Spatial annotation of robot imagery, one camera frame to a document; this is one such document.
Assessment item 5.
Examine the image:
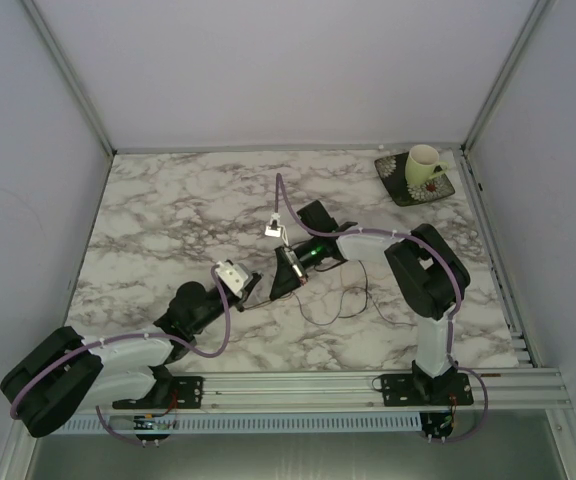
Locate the left aluminium corner post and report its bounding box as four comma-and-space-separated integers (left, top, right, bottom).
19, 0, 116, 159

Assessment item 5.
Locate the purple cable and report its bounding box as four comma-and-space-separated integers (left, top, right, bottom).
9, 264, 244, 446
273, 172, 489, 445

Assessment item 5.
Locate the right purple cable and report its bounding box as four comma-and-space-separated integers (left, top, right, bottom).
273, 172, 489, 445

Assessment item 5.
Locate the aluminium front rail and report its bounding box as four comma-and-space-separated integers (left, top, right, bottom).
17, 367, 572, 413

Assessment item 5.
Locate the grey slotted cable duct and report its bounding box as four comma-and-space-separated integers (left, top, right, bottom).
57, 412, 421, 435

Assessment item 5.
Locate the dark thin wire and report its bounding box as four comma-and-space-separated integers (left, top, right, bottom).
245, 261, 370, 326

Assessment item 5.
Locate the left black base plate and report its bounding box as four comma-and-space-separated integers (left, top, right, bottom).
112, 376, 204, 410

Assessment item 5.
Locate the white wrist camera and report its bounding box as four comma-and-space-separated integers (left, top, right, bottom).
264, 212, 290, 247
216, 260, 252, 298

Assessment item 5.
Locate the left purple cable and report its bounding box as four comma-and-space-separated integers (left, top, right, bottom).
9, 264, 244, 446

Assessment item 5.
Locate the left controller board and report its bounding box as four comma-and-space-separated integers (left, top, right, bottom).
133, 414, 178, 447

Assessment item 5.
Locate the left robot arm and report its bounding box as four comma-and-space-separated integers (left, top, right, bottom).
0, 263, 262, 438

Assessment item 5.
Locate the right controller board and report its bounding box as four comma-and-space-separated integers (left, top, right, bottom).
420, 411, 455, 444

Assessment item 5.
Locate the dark floral square plate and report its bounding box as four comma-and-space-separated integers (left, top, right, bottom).
374, 152, 455, 207

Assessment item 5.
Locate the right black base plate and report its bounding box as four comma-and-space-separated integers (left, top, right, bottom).
379, 372, 474, 407

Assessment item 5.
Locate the light green mug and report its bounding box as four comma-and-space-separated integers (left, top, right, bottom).
404, 144, 448, 186

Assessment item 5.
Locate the right aluminium corner post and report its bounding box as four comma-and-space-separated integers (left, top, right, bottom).
461, 0, 555, 156

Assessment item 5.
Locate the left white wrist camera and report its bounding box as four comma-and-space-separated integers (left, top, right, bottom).
216, 260, 252, 298

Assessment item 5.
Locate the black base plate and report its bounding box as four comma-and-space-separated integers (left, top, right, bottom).
379, 372, 474, 407
112, 376, 204, 410

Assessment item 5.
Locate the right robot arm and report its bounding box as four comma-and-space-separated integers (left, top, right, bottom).
269, 201, 470, 404

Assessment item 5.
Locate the aluminium corner post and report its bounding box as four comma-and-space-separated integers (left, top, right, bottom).
19, 0, 116, 159
461, 0, 555, 156

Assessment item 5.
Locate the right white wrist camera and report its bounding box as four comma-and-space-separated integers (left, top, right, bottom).
264, 212, 290, 247

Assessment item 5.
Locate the controller board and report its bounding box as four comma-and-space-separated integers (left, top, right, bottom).
420, 411, 455, 444
133, 414, 178, 447

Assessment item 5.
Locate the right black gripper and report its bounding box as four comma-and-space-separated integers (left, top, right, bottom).
270, 235, 324, 301

